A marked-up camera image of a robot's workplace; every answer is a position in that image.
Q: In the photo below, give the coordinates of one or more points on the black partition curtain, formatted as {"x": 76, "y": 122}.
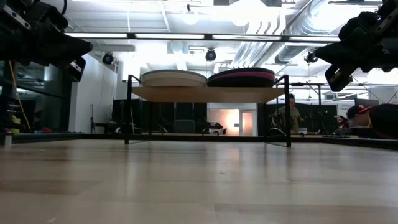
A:
{"x": 161, "y": 116}

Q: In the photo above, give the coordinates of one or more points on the black plate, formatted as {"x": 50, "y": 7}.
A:
{"x": 242, "y": 83}

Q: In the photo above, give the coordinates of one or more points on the long ceiling light strip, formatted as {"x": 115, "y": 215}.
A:
{"x": 171, "y": 36}

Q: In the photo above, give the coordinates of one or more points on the bright glass door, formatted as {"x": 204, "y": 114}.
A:
{"x": 247, "y": 123}

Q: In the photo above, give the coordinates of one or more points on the wooden shelf with black legs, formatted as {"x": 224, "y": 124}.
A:
{"x": 202, "y": 94}

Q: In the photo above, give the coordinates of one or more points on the person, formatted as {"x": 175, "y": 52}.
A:
{"x": 385, "y": 121}
{"x": 290, "y": 116}

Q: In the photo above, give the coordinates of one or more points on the white plate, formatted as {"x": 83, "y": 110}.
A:
{"x": 174, "y": 82}

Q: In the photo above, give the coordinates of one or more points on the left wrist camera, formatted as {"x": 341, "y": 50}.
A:
{"x": 77, "y": 69}

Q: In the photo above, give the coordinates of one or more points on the black round ceiling spotlight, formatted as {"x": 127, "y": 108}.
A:
{"x": 210, "y": 55}
{"x": 311, "y": 58}
{"x": 108, "y": 58}

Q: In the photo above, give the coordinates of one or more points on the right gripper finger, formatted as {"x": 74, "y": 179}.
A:
{"x": 337, "y": 54}

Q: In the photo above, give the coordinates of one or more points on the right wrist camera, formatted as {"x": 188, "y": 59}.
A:
{"x": 338, "y": 78}

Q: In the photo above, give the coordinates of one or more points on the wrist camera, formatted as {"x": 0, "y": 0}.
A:
{"x": 338, "y": 78}
{"x": 77, "y": 69}

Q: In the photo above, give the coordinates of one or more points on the red and black cap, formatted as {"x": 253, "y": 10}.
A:
{"x": 357, "y": 110}

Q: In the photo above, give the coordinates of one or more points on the light grey-blue plate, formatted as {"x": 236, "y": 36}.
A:
{"x": 174, "y": 71}

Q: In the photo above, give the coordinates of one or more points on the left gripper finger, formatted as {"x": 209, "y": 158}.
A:
{"x": 71, "y": 49}

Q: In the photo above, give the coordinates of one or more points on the white and black mobile robot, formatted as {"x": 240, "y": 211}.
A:
{"x": 215, "y": 128}

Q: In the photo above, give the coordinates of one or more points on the silver ventilation duct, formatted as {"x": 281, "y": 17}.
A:
{"x": 298, "y": 46}

